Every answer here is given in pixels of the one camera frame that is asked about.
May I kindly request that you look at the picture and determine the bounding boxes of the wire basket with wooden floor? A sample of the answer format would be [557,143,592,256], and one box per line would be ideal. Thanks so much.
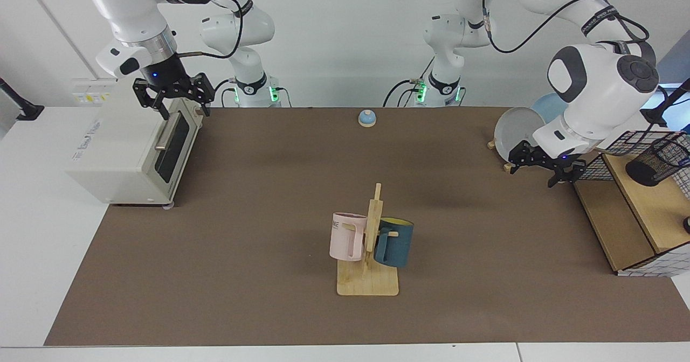
[571,129,690,277]

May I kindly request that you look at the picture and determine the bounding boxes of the black mesh pen holder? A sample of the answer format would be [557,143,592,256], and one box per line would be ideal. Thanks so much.
[625,137,690,187]

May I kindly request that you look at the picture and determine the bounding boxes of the wooden plate rack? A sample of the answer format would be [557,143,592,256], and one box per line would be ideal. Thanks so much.
[487,140,514,172]

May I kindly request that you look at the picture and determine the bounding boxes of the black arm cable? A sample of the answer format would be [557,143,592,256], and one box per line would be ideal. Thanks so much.
[481,0,651,55]
[178,0,244,60]

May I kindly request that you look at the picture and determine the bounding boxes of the dark teal cup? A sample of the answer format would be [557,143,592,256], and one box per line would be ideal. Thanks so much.
[373,218,415,268]

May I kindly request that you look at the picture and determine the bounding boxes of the pink cup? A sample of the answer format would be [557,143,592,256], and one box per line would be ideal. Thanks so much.
[329,212,368,262]

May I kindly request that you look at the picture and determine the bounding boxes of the black base cable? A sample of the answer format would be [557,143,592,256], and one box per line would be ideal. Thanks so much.
[383,58,434,108]
[213,79,238,108]

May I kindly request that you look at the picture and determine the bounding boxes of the white wall socket box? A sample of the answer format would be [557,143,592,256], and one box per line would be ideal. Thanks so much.
[71,78,118,107]

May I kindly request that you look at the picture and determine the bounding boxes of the pale toaster oven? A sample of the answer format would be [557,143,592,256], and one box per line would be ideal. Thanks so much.
[66,76,204,209]

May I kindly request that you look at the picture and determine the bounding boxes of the grey plate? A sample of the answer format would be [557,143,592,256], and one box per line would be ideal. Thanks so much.
[494,107,546,163]

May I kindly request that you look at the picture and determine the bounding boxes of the wooden cup stand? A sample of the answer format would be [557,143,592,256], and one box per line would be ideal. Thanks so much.
[337,183,399,297]

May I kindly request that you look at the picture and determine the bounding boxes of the light blue plate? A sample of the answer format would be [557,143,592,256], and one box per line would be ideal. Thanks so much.
[531,93,570,127]

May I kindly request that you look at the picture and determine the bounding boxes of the brown table cloth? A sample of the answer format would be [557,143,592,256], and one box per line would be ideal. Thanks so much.
[44,107,690,346]

